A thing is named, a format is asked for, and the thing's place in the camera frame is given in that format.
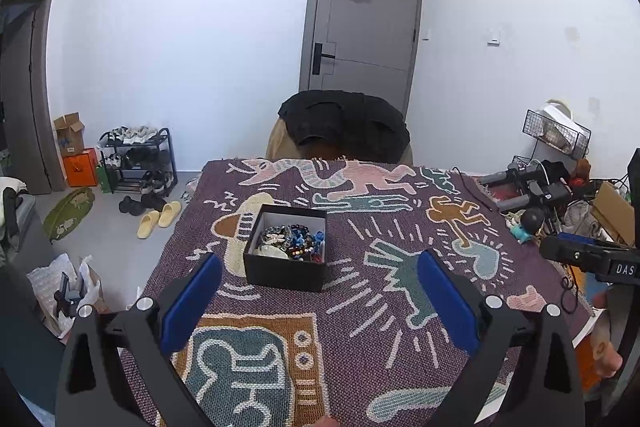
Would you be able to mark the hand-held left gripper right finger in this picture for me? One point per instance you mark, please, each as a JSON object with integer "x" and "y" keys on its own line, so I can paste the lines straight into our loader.
{"x": 447, "y": 302}

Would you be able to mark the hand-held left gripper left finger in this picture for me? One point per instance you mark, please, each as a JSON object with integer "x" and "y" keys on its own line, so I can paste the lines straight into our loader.
{"x": 190, "y": 302}

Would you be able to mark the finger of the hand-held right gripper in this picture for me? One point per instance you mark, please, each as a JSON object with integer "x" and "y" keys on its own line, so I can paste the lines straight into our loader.
{"x": 570, "y": 252}

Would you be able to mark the cream fabric pouch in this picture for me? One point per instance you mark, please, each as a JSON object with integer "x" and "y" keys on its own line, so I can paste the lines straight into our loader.
{"x": 270, "y": 252}

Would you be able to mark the black jewelry box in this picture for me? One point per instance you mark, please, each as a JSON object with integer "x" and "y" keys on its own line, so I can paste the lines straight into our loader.
{"x": 285, "y": 274}

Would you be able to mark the pile of beaded jewelry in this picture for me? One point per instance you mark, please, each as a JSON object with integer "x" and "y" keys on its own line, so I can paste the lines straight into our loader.
{"x": 300, "y": 239}

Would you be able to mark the blue toy figure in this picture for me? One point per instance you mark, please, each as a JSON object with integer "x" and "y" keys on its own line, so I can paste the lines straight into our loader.
{"x": 530, "y": 224}

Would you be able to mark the flat cardboard piece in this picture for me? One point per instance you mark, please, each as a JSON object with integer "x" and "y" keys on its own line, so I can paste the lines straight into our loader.
{"x": 612, "y": 212}

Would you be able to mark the brown plush toy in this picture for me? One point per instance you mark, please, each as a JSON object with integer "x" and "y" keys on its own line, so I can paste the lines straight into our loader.
{"x": 581, "y": 172}

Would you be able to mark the yellow slipper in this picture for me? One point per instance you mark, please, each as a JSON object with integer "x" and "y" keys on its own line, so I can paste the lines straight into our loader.
{"x": 170, "y": 213}
{"x": 148, "y": 224}

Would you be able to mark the cardboard box with bubble wrap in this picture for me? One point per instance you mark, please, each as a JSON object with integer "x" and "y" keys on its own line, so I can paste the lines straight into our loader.
{"x": 92, "y": 287}

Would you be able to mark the purple printed blanket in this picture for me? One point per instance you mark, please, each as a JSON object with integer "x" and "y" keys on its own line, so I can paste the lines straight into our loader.
{"x": 350, "y": 317}

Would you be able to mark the black slippers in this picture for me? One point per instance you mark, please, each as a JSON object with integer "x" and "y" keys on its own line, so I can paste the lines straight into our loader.
{"x": 140, "y": 204}

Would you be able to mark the black tool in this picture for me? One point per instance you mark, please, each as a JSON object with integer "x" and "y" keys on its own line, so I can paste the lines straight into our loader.
{"x": 67, "y": 294}

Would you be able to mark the black shoe rack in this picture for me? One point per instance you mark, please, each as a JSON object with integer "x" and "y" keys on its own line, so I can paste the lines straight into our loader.
{"x": 167, "y": 157}

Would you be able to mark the green paper bag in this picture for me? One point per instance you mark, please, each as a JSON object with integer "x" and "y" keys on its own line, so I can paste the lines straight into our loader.
{"x": 104, "y": 179}

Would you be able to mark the green patterned mat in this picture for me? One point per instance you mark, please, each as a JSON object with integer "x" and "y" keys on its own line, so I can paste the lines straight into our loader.
{"x": 67, "y": 214}

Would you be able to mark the orange box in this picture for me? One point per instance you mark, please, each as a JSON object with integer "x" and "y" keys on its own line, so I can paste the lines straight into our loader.
{"x": 80, "y": 169}

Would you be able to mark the white sneakers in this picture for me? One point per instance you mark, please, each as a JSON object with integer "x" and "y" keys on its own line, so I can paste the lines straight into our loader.
{"x": 132, "y": 135}

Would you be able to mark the tan chair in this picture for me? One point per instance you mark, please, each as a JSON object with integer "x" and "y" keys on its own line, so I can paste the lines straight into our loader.
{"x": 277, "y": 142}

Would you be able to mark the open cardboard box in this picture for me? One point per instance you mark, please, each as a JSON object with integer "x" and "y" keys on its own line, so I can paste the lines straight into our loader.
{"x": 70, "y": 137}

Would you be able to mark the black jacket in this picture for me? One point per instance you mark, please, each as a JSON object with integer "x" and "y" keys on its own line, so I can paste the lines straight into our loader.
{"x": 345, "y": 117}

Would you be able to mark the dark brown door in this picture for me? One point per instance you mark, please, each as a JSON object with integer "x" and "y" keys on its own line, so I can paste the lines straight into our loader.
{"x": 40, "y": 107}

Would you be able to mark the grey door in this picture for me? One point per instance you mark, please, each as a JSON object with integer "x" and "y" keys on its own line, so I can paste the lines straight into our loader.
{"x": 370, "y": 22}

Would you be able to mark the white light switch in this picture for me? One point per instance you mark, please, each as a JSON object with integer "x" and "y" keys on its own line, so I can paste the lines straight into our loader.
{"x": 493, "y": 41}

